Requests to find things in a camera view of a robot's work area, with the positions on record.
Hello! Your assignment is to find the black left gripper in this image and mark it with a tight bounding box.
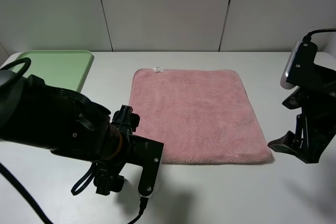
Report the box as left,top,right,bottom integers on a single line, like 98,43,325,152
1,74,140,195

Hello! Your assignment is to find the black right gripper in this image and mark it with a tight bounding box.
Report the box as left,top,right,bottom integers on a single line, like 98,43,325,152
267,61,336,164

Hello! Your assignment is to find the pink fluffy towel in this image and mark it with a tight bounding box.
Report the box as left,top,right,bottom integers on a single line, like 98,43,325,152
129,69,272,164

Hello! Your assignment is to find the white towel care label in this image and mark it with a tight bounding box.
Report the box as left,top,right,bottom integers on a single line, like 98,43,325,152
153,67,164,72

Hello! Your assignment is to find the green plastic tray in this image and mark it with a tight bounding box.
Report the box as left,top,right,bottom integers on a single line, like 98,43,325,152
5,50,94,92

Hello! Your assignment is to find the black left wrist strap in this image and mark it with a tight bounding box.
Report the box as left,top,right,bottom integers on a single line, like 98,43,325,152
71,162,97,197

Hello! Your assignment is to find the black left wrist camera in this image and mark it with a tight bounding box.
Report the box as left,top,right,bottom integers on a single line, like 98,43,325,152
127,135,164,198

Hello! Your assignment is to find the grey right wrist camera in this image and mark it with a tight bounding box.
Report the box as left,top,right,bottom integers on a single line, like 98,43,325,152
280,41,318,90

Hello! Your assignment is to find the black right camera cable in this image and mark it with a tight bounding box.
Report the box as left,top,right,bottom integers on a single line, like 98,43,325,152
301,28,336,42

